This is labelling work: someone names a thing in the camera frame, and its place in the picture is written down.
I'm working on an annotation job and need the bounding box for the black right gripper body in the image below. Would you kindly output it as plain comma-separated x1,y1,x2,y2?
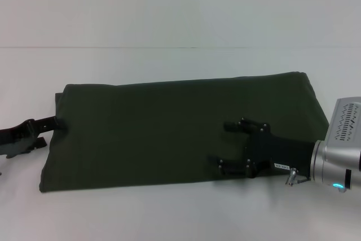
244,124,317,179

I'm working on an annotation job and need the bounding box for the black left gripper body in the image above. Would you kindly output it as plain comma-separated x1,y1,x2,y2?
0,119,38,159

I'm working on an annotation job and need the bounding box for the dark green t-shirt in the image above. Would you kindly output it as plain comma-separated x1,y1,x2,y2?
38,70,331,194

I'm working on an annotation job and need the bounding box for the right gripper cable with plug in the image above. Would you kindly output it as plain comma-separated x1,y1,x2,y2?
285,167,311,187

